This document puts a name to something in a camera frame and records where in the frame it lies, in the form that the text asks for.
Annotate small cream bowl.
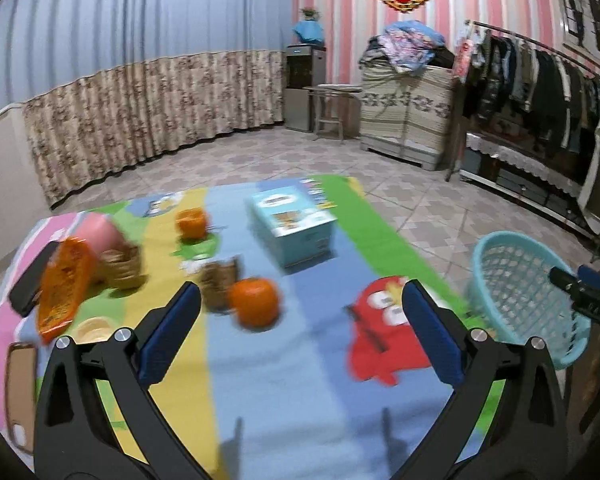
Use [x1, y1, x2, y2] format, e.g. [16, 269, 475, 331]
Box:
[75, 316, 115, 343]

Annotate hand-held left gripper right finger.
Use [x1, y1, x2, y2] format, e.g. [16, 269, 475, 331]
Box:
[395, 280, 568, 480]

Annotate grey water dispenser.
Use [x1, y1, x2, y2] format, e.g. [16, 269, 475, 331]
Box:
[285, 44, 327, 133]

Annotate white frame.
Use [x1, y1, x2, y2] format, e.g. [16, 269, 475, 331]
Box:
[577, 114, 600, 236]

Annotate row of hanging clothes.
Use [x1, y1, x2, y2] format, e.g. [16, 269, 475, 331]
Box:
[462, 30, 600, 161]

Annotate orange fruit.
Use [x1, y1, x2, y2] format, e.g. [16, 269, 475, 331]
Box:
[175, 208, 210, 240]
[228, 277, 283, 332]

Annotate white cabinet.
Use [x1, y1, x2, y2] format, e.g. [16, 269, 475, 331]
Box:
[0, 102, 48, 281]

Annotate blue and floral curtain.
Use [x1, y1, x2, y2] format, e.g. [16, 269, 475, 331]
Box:
[0, 0, 301, 208]

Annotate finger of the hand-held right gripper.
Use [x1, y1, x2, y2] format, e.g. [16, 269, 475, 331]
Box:
[550, 266, 588, 295]
[577, 265, 600, 292]

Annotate pink hanging garment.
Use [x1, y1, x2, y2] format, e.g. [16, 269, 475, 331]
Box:
[452, 25, 476, 81]

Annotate pink cup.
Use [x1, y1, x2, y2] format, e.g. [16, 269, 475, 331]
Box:
[74, 212, 131, 261]

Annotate small woven basket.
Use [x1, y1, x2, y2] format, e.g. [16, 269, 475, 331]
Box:
[97, 245, 143, 291]
[198, 257, 243, 313]

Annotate low dark cabinet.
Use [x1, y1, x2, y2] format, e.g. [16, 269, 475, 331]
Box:
[460, 132, 600, 238]

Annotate pile of clothes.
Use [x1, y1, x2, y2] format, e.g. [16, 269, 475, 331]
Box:
[358, 20, 456, 78]

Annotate teal plastic basket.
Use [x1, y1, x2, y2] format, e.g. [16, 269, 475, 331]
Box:
[469, 231, 592, 371]

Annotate blue covered water bottle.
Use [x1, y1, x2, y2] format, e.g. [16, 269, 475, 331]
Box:
[292, 19, 326, 47]

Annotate orange snack bag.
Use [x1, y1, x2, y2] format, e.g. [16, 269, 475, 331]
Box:
[36, 237, 98, 345]

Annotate metal clothes rack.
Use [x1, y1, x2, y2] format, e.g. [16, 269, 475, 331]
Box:
[445, 20, 600, 183]

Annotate white lace cloth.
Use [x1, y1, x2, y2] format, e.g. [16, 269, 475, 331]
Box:
[466, 132, 586, 198]

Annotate cabinet with striped cloth cover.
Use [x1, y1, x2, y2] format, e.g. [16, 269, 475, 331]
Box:
[358, 62, 456, 171]

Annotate light blue cardboard box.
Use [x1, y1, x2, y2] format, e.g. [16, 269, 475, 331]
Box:
[245, 185, 338, 268]

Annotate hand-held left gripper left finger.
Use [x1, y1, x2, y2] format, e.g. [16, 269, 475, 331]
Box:
[32, 281, 206, 480]

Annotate small folding table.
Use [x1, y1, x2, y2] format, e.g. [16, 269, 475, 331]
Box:
[302, 83, 363, 142]

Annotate black case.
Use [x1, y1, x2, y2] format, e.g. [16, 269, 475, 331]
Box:
[8, 241, 61, 317]

